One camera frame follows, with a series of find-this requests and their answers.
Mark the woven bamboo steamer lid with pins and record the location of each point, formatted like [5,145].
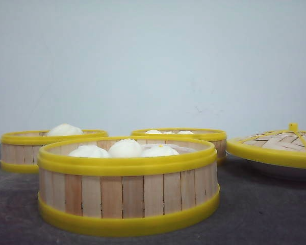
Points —
[285,148]

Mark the small left white bun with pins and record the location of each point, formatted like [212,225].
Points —
[153,131]

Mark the front right white bun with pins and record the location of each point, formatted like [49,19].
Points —
[159,151]

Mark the small right white bun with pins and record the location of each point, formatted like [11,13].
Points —
[185,132]

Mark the front middle white bun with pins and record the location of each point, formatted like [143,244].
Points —
[126,148]

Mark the front left white bun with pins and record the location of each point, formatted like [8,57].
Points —
[89,151]

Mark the front bamboo steamer tray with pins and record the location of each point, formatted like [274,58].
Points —
[128,196]

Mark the large white bun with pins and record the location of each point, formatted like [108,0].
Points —
[65,130]

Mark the white plate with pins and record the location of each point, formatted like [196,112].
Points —
[283,173]

